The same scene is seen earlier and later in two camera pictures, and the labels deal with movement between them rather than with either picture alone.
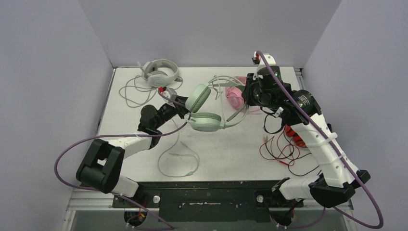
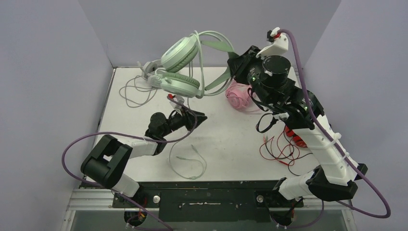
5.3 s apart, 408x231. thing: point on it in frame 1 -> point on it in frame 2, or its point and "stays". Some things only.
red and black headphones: (287, 150) -> (296, 138)
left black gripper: (178, 109) -> (188, 119)
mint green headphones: (198, 97) -> (193, 63)
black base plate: (209, 202) stays
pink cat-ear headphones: (234, 92) stays
